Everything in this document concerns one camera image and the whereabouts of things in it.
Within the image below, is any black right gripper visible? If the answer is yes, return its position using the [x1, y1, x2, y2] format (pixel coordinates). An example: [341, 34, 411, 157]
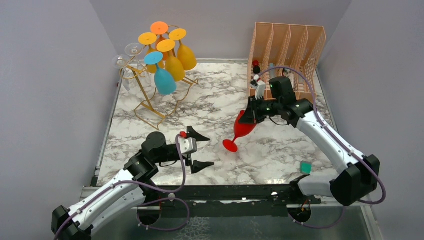
[239, 94, 283, 124]

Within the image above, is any red plastic wine glass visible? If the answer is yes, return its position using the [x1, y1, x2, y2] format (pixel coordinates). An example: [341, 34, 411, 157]
[222, 110, 257, 153]

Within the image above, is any blue plastic wine glass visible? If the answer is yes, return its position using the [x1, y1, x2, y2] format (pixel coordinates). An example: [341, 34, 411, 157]
[144, 51, 177, 95]

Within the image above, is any yellow front wine glass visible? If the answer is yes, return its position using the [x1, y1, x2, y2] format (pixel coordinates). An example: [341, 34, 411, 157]
[156, 39, 185, 82]

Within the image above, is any yellow wine glass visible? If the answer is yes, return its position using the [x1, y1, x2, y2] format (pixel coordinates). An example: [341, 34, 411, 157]
[156, 39, 185, 82]
[168, 28, 197, 71]
[138, 32, 158, 74]

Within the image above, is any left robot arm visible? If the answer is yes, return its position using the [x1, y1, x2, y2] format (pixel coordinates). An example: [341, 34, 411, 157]
[51, 126, 210, 240]

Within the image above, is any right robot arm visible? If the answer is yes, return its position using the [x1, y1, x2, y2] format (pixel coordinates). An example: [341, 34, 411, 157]
[237, 76, 380, 207]

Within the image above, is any yellow right wine glass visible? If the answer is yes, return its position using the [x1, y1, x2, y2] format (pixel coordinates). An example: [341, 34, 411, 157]
[168, 28, 197, 71]

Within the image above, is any clear rear wine glass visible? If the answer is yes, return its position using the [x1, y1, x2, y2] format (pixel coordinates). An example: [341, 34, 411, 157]
[122, 42, 147, 91]

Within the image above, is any clear wine glass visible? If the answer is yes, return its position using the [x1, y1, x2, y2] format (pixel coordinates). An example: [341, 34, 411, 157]
[112, 54, 131, 92]
[122, 42, 147, 91]

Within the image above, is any clear front wine glass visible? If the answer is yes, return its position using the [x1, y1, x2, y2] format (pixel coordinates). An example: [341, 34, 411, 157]
[112, 54, 131, 92]

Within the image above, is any yellow left wine glass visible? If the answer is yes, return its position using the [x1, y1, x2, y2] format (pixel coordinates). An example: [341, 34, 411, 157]
[138, 32, 158, 74]

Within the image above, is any orange wine glass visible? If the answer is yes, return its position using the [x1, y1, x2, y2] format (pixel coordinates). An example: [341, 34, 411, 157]
[150, 21, 169, 50]

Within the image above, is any red black small bottle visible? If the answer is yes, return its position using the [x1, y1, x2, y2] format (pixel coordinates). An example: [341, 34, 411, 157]
[252, 60, 261, 75]

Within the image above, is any peach plastic file organizer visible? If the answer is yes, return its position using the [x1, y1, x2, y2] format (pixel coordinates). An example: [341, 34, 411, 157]
[247, 22, 326, 101]

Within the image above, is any green small block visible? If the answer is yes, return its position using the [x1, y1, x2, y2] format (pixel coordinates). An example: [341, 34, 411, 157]
[299, 161, 313, 175]

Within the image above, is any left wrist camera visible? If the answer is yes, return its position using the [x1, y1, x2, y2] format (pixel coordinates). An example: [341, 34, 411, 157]
[178, 131, 198, 155]

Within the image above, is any black mounting rail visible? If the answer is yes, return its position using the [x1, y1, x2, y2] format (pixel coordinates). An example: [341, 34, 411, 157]
[135, 184, 322, 220]

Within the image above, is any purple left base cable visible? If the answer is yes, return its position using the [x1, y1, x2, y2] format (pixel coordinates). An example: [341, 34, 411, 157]
[136, 196, 190, 232]

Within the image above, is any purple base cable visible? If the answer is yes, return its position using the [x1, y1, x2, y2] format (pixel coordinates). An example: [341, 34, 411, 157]
[136, 196, 190, 232]
[286, 205, 346, 231]

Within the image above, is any gold wire glass rack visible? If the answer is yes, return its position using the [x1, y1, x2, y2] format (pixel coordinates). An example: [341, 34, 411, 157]
[133, 24, 199, 121]

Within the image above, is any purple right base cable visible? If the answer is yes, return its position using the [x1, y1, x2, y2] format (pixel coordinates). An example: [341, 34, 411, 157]
[286, 205, 346, 231]

